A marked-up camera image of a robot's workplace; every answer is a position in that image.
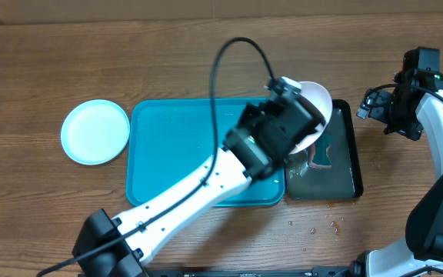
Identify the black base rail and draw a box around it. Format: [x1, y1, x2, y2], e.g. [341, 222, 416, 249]
[148, 266, 348, 277]

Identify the teal plastic tray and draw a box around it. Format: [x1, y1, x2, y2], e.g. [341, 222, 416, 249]
[125, 98, 285, 208]

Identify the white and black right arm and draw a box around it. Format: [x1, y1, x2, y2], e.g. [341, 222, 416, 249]
[348, 69, 443, 276]

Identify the light blue plate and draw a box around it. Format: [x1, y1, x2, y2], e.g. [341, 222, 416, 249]
[60, 99, 130, 165]

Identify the white plate with red stain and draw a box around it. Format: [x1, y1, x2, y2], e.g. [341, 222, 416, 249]
[288, 81, 334, 155]

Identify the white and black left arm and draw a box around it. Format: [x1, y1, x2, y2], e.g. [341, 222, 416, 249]
[72, 95, 332, 276]

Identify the black water tray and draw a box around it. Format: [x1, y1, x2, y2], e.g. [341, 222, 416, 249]
[285, 99, 364, 201]

